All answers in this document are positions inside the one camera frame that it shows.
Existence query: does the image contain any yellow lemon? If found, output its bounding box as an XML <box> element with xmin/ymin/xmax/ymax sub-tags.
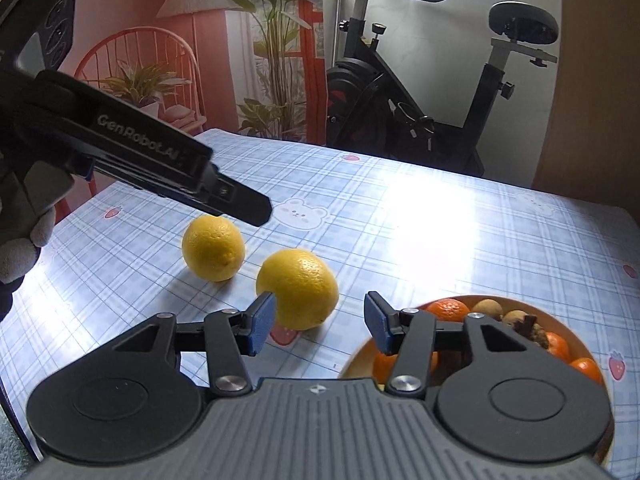
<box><xmin>256</xmin><ymin>249</ymin><xmax>340</xmax><ymax>332</ymax></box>
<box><xmin>181</xmin><ymin>214</ymin><xmax>245</xmax><ymax>283</ymax></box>

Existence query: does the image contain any orange tangerine top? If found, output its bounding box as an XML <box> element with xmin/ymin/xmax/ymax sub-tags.
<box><xmin>425</xmin><ymin>298</ymin><xmax>470</xmax><ymax>323</ymax></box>

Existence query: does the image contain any brown walnut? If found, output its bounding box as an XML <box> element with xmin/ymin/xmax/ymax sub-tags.
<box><xmin>502</xmin><ymin>310</ymin><xmax>549</xmax><ymax>350</ymax></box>
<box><xmin>471</xmin><ymin>298</ymin><xmax>503</xmax><ymax>322</ymax></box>

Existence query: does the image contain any blue plaid tablecloth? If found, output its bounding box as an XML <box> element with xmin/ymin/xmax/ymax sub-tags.
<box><xmin>1</xmin><ymin>130</ymin><xmax>639</xmax><ymax>479</ymax></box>

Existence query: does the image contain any black exercise bike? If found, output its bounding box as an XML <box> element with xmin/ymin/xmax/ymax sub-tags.
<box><xmin>326</xmin><ymin>0</ymin><xmax>560</xmax><ymax>186</ymax></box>

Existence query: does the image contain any dark purple mangosteen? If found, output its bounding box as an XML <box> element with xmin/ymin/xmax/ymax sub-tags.
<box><xmin>513</xmin><ymin>313</ymin><xmax>537</xmax><ymax>340</ymax></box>

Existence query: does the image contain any orange tangerine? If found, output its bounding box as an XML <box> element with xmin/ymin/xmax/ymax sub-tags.
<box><xmin>425</xmin><ymin>298</ymin><xmax>470</xmax><ymax>323</ymax></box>
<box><xmin>372</xmin><ymin>351</ymin><xmax>444</xmax><ymax>388</ymax></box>
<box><xmin>570</xmin><ymin>358</ymin><xmax>604</xmax><ymax>385</ymax></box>
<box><xmin>546</xmin><ymin>332</ymin><xmax>572</xmax><ymax>363</ymax></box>

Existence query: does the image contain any wooden panel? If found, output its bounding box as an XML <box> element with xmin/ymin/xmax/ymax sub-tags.
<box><xmin>533</xmin><ymin>0</ymin><xmax>639</xmax><ymax>217</ymax></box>

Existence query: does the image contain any grey gloved hand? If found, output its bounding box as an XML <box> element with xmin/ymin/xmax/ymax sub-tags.
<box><xmin>1</xmin><ymin>155</ymin><xmax>74</xmax><ymax>320</ymax></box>

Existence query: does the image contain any printed room scene backdrop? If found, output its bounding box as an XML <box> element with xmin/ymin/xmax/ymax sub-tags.
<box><xmin>0</xmin><ymin>0</ymin><xmax>331</xmax><ymax>226</ymax></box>

